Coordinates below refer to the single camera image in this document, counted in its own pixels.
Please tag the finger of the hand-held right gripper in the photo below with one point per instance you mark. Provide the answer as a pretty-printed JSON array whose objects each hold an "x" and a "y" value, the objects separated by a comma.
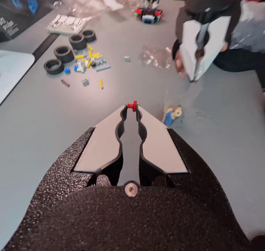
[
  {"x": 217, "y": 37},
  {"x": 189, "y": 47}
]

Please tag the yellow plastic axle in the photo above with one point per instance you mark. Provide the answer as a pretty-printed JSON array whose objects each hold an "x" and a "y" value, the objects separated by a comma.
[{"x": 101, "y": 84}]

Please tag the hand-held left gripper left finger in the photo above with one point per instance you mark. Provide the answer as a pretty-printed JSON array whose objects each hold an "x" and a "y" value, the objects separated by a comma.
[{"x": 99, "y": 149}]

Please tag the instruction booklet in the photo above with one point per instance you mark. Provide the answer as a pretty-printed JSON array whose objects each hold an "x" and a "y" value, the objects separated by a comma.
[{"x": 66, "y": 24}]

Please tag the white tray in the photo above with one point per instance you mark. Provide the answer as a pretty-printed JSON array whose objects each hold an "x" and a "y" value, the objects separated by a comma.
[{"x": 14, "y": 74}]

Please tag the person's right hand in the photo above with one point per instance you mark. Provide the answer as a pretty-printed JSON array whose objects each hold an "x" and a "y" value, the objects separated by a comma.
[{"x": 179, "y": 64}]

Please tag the pile of grey yellow bricks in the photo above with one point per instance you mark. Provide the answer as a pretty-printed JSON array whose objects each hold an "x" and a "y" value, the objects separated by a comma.
[{"x": 91, "y": 58}]

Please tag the small clear plastic bag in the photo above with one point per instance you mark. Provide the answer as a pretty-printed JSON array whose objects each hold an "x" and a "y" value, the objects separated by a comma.
[{"x": 155, "y": 56}]

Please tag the person's right forearm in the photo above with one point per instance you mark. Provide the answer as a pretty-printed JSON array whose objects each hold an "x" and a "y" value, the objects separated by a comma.
[{"x": 250, "y": 23}]

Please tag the brown plastic pin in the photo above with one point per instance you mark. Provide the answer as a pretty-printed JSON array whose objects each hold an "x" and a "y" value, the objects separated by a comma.
[{"x": 65, "y": 83}]

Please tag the toy car model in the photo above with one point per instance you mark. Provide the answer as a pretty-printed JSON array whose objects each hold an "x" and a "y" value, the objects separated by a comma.
[{"x": 149, "y": 12}]

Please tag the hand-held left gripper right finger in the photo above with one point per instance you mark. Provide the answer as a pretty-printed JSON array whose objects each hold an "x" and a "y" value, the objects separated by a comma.
[{"x": 161, "y": 151}]

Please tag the light grey long axle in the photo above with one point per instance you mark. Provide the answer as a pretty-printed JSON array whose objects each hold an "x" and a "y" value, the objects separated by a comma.
[{"x": 103, "y": 68}]

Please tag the red flanged plastic pin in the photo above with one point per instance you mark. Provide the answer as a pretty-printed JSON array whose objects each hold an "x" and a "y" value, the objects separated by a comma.
[{"x": 132, "y": 105}]

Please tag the black rubber tyre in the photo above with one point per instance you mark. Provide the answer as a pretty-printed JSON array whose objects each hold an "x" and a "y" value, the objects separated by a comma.
[
  {"x": 63, "y": 56},
  {"x": 89, "y": 36},
  {"x": 53, "y": 68},
  {"x": 77, "y": 43}
]

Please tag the grey connector brick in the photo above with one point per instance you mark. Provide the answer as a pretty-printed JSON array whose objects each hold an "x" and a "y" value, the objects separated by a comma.
[
  {"x": 85, "y": 82},
  {"x": 127, "y": 58}
]

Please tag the grey desk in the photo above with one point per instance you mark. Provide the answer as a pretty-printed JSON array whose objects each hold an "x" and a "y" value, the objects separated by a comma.
[{"x": 207, "y": 151}]

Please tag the crumpled clear plastic bag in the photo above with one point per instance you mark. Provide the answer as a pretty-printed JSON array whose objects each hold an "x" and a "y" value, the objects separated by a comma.
[{"x": 78, "y": 0}]

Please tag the black toy set box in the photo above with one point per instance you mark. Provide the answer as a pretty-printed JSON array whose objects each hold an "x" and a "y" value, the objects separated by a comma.
[{"x": 18, "y": 12}]

